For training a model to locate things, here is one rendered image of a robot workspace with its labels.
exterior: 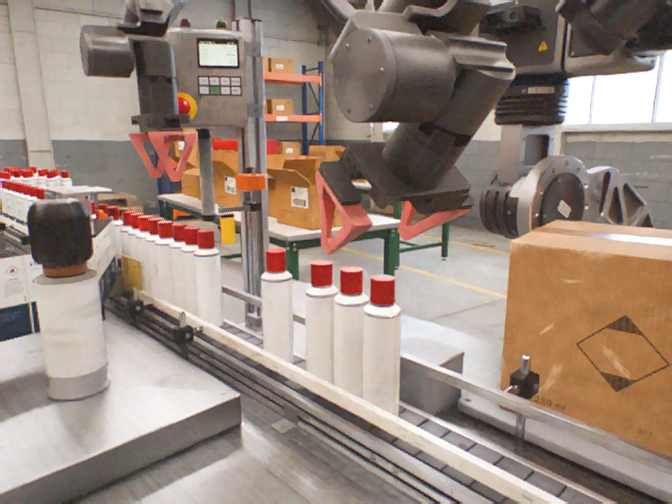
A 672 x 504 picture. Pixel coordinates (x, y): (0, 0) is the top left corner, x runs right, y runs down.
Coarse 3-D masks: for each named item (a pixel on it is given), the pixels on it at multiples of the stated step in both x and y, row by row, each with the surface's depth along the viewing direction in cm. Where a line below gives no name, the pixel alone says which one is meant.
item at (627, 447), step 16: (224, 288) 106; (256, 304) 98; (304, 320) 88; (400, 352) 74; (416, 368) 71; (432, 368) 69; (464, 384) 66; (480, 384) 65; (496, 400) 63; (512, 400) 61; (528, 416) 60; (544, 416) 58; (560, 416) 57; (576, 432) 56; (592, 432) 55; (608, 432) 54; (608, 448) 54; (624, 448) 53; (640, 448) 52; (656, 464) 51
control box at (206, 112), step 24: (192, 48) 102; (240, 48) 103; (192, 72) 103; (216, 72) 103; (240, 72) 104; (192, 96) 104; (216, 96) 104; (192, 120) 105; (216, 120) 105; (240, 120) 106
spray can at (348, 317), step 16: (352, 272) 71; (352, 288) 71; (336, 304) 72; (352, 304) 71; (336, 320) 73; (352, 320) 72; (336, 336) 73; (352, 336) 72; (336, 352) 74; (352, 352) 73; (336, 368) 74; (352, 368) 73; (336, 384) 75; (352, 384) 74
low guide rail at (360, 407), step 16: (160, 304) 111; (192, 320) 101; (224, 336) 93; (240, 352) 90; (256, 352) 86; (272, 368) 83; (288, 368) 80; (304, 384) 78; (320, 384) 75; (336, 400) 73; (352, 400) 70; (368, 416) 68; (384, 416) 66; (400, 432) 64; (416, 432) 63; (432, 448) 61; (448, 448) 59; (464, 464) 58; (480, 464) 57; (480, 480) 57; (496, 480) 55; (512, 480) 54; (512, 496) 54; (528, 496) 53; (544, 496) 52
